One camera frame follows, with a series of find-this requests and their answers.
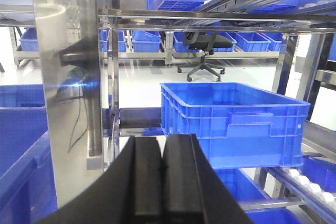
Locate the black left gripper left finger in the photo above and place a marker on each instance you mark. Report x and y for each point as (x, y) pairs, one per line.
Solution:
(129, 191)

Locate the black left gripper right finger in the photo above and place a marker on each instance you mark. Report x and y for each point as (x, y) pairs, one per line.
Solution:
(193, 193)

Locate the blue ribbed plastic crate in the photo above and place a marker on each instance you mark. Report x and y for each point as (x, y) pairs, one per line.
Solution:
(237, 125)

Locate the black office chair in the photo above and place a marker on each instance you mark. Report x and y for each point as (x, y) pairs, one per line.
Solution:
(206, 43)

